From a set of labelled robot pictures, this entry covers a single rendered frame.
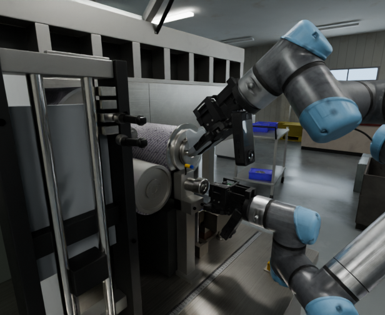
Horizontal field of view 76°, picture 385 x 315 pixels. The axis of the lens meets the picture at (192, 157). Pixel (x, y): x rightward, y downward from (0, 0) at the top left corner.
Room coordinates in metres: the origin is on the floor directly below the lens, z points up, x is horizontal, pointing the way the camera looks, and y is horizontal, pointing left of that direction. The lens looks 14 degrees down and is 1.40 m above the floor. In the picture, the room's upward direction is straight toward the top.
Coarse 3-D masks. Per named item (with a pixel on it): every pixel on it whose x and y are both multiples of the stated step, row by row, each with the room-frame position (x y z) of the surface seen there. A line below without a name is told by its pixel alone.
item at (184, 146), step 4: (184, 140) 0.63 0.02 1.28; (184, 144) 0.61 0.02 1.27; (188, 144) 0.62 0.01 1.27; (180, 148) 0.61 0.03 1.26; (184, 148) 0.61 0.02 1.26; (188, 148) 0.62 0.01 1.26; (180, 152) 0.61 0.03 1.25; (184, 152) 0.61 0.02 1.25; (180, 156) 0.61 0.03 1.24; (184, 156) 0.61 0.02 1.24; (188, 156) 0.62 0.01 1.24; (196, 156) 0.65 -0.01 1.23; (180, 160) 0.62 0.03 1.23; (184, 160) 0.61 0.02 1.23; (188, 160) 0.62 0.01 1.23; (192, 160) 0.63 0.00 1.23; (196, 160) 0.65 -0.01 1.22; (192, 164) 0.64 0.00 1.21
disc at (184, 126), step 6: (180, 126) 0.63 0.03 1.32; (186, 126) 0.65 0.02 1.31; (192, 126) 0.67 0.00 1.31; (174, 132) 0.61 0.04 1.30; (174, 138) 0.61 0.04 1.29; (168, 144) 0.59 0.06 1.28; (168, 150) 0.59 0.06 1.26; (168, 156) 0.59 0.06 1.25; (168, 162) 0.59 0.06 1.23; (198, 162) 0.68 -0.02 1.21; (174, 168) 0.61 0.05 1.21
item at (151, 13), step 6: (78, 0) 0.82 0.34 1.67; (156, 0) 0.96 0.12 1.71; (162, 0) 0.98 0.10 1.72; (96, 6) 0.86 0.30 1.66; (150, 6) 0.98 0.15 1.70; (156, 6) 0.98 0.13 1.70; (168, 6) 0.97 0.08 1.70; (120, 12) 0.93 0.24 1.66; (150, 12) 0.99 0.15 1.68; (156, 12) 1.00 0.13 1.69; (138, 18) 0.98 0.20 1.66; (144, 18) 1.00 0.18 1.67; (150, 18) 1.01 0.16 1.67; (162, 18) 0.99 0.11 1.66; (156, 30) 1.01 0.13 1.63
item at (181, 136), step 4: (180, 132) 0.63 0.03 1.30; (184, 132) 0.63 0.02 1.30; (180, 136) 0.62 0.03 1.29; (184, 136) 0.63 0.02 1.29; (176, 140) 0.61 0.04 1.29; (180, 140) 0.62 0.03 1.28; (176, 144) 0.61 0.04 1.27; (180, 144) 0.62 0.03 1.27; (172, 148) 0.60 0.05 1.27; (176, 148) 0.61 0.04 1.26; (172, 152) 0.60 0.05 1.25; (176, 152) 0.60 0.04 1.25; (172, 156) 0.60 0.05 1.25; (176, 156) 0.60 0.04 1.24; (200, 156) 0.68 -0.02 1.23; (172, 160) 0.60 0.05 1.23; (176, 160) 0.60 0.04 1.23; (176, 164) 0.60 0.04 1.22; (180, 164) 0.62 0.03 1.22; (196, 164) 0.67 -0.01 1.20; (176, 168) 0.61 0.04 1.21; (180, 168) 0.62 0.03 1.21; (184, 168) 0.63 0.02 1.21; (188, 168) 0.64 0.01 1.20
